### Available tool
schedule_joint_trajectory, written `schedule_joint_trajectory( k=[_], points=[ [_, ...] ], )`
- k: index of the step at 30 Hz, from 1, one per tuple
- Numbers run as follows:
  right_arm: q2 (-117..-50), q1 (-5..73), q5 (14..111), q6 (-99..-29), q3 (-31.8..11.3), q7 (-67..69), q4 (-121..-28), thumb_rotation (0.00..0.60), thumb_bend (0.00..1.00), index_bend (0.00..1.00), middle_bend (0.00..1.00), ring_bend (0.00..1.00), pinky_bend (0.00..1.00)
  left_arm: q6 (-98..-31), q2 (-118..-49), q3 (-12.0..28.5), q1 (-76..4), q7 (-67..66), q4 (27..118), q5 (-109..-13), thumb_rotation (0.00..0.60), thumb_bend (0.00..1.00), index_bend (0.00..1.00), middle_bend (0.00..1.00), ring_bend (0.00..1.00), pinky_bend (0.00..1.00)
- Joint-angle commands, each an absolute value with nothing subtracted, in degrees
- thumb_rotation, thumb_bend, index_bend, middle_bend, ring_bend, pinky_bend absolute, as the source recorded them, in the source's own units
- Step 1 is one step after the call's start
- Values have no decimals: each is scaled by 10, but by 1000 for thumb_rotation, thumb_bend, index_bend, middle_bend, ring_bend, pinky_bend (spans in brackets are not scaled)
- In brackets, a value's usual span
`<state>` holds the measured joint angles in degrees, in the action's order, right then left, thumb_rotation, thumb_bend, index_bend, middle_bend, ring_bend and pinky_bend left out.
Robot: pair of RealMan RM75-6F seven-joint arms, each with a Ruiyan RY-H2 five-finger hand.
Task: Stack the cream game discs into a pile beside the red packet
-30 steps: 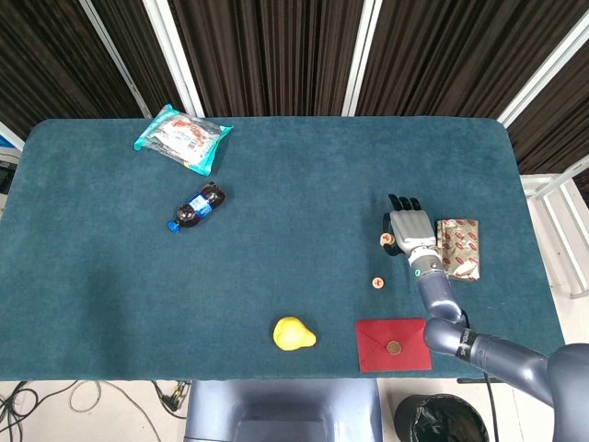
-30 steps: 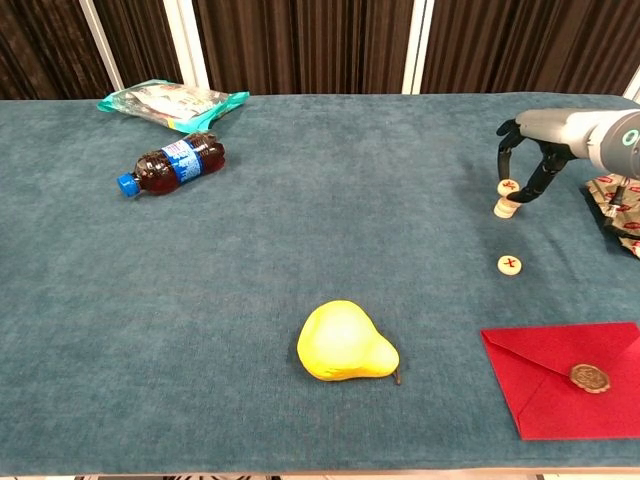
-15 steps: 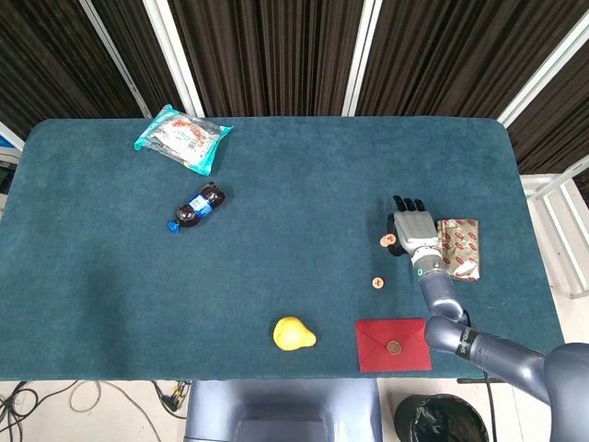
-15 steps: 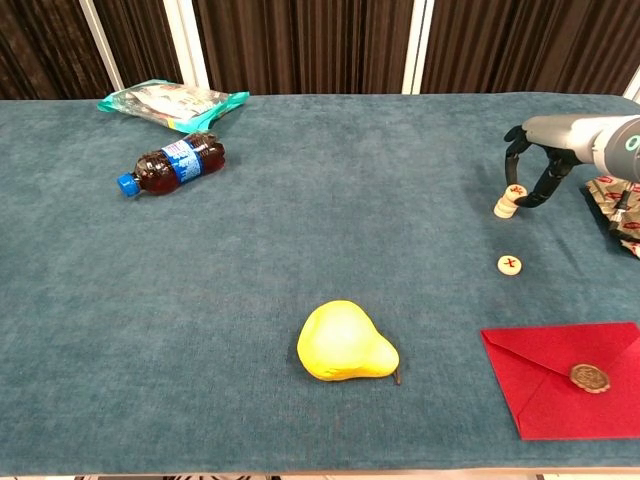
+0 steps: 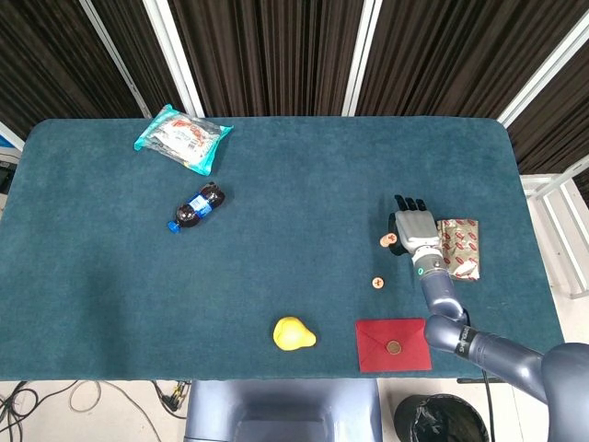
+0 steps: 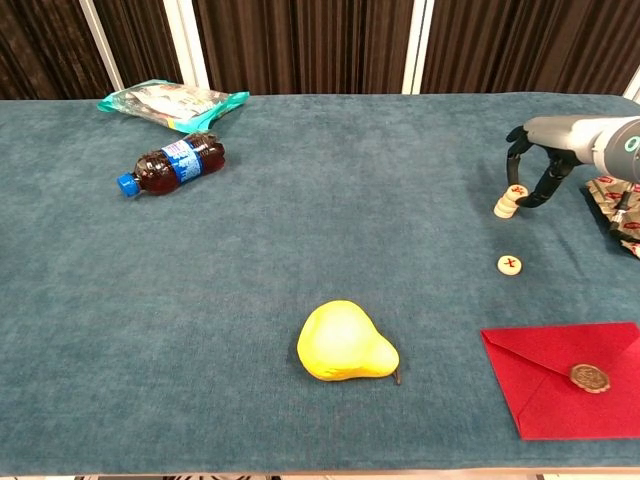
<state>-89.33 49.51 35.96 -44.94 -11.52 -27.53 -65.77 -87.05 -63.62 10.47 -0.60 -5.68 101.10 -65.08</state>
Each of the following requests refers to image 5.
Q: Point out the red envelope gold seal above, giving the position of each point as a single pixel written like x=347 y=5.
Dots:
x=391 y=350

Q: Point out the thin white frame post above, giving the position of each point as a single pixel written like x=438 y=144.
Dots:
x=116 y=57

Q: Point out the cola bottle blue label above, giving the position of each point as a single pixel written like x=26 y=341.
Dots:
x=200 y=207

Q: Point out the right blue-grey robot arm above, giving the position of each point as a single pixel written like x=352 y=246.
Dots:
x=442 y=294

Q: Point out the wooden chess piece red character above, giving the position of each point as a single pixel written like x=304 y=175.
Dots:
x=377 y=282

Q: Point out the patterned cloth pouch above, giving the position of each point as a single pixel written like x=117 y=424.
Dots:
x=462 y=248

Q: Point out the white metal rack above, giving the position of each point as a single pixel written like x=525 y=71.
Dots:
x=538 y=184

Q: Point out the dark brown curtain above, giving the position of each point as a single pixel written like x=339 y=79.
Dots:
x=276 y=55

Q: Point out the wide white frame post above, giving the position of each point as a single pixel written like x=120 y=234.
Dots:
x=543 y=76
x=175 y=57
x=363 y=57

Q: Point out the blue robot torso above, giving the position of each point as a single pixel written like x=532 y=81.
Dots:
x=280 y=410

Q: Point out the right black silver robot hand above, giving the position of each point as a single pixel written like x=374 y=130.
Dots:
x=416 y=228

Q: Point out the bin with black bag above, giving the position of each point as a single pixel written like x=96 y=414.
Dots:
x=437 y=421

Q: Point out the black box device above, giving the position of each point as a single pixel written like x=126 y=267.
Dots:
x=5 y=177

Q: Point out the teal table cloth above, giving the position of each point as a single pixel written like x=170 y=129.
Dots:
x=276 y=184

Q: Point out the wooden chess piece black character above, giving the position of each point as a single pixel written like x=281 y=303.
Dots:
x=389 y=239

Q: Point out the blue white board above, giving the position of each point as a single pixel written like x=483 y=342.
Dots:
x=7 y=140

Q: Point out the teal-edged snack bag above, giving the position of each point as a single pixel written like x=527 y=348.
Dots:
x=184 y=138

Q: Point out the yellow pear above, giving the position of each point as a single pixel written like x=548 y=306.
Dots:
x=290 y=333

